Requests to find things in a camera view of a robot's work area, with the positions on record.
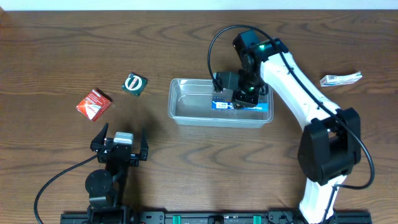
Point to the blue KoolFever box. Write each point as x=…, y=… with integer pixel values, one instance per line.
x=218, y=103

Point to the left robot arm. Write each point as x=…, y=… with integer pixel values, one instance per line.
x=106, y=186

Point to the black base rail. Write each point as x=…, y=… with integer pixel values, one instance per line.
x=273, y=216

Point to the green square packet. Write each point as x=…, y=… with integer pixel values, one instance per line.
x=134, y=84

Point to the white toothpaste box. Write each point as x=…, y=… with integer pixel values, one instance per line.
x=335, y=80

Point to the clear plastic container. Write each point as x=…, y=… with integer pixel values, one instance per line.
x=190, y=104

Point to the red packet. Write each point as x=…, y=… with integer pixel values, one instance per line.
x=93, y=105

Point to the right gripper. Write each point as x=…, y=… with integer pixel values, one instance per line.
x=244, y=101

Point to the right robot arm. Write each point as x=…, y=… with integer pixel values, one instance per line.
x=330, y=145

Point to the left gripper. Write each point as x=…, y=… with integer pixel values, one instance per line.
x=119, y=156

